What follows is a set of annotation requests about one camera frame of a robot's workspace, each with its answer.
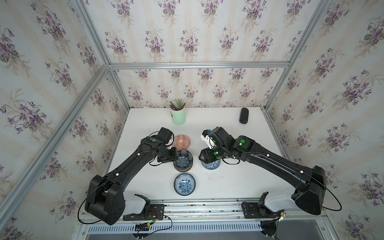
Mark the blue damask patterned bowl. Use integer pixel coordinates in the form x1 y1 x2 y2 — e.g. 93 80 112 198
201 160 221 170

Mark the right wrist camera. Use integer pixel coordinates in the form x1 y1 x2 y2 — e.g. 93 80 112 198
201 127 235 149

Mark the dark navy flower bowl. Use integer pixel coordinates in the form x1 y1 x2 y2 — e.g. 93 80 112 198
173 150 193 167

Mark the aluminium mounting rail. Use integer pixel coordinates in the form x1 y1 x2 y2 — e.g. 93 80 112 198
74 197 328 224

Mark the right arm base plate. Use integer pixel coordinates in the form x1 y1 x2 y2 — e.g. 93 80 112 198
241 202 282 219

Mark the blue floral shallow bowl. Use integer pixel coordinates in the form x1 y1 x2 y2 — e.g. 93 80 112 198
174 173 196 196

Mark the light green cup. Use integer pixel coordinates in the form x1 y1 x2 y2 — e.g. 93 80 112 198
171 108 186 126

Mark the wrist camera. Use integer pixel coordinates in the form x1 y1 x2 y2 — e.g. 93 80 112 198
156 127 175 148
201 127 235 149

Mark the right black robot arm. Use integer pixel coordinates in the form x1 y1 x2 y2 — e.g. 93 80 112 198
199 135 326 215

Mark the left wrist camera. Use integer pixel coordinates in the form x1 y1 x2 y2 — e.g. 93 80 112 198
156 127 175 148

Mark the red patterned bowl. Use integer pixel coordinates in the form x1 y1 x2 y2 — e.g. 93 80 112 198
173 135 191 151

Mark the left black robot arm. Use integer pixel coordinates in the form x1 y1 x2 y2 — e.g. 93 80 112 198
84 135 176 225

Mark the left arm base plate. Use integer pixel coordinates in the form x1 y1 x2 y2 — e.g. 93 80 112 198
123 204 165 221

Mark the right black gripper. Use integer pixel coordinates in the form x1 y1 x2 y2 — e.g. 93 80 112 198
195 146 228 164

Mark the black oblong case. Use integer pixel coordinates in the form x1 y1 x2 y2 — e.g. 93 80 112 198
239 108 249 125

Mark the colourful straws bundle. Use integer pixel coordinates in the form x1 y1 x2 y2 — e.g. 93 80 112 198
169 99 186 111

